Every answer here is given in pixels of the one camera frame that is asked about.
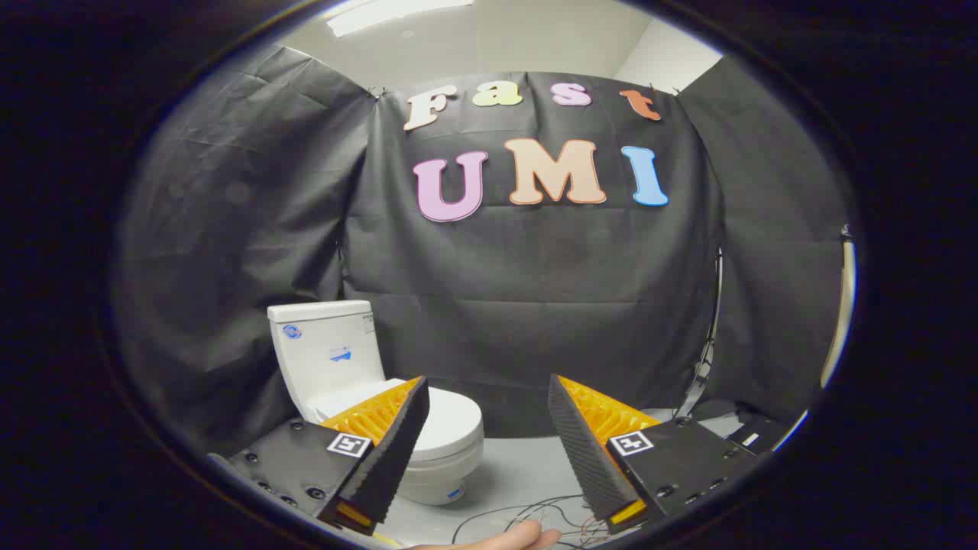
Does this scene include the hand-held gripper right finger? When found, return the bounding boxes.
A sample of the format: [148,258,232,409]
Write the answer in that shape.
[548,374,765,535]

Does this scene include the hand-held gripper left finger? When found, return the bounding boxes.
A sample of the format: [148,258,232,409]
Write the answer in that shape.
[208,376,430,535]

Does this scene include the white toilet lid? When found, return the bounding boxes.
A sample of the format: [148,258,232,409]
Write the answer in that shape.
[306,378,484,464]

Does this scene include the white toilet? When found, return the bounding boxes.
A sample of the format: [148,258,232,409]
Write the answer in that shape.
[267,300,484,506]

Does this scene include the black backdrop cloth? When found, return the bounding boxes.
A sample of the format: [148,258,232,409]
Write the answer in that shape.
[115,42,853,459]

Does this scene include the black box with white label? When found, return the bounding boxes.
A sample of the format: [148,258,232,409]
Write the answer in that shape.
[724,411,789,456]

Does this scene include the thin black stand pole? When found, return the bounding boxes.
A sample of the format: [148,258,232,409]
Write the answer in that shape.
[678,248,724,419]

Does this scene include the white curved pole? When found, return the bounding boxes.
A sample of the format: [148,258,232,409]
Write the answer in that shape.
[820,224,858,390]

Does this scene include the ceiling light panel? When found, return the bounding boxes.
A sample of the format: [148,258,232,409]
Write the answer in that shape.
[327,0,474,37]

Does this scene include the tangle of floor cables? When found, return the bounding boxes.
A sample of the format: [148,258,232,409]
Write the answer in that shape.
[451,495,612,550]

